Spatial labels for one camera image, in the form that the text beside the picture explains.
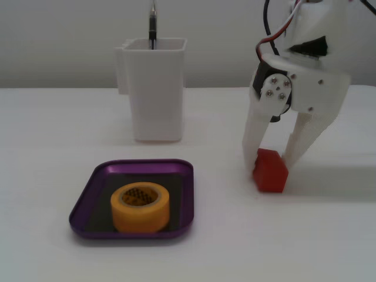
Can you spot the black pen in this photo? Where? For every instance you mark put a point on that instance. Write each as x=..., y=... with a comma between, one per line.
x=152, y=26

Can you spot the white plastic container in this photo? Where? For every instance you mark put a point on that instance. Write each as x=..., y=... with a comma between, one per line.
x=155, y=97

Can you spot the red cube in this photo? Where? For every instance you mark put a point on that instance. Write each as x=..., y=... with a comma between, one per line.
x=270, y=173

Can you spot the purple metal tray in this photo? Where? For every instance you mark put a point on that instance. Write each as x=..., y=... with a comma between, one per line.
x=88, y=205

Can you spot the yellow masking tape roll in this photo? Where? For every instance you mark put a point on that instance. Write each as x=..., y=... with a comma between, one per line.
x=138, y=216

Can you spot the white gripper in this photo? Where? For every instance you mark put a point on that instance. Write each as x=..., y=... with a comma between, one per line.
x=315, y=85

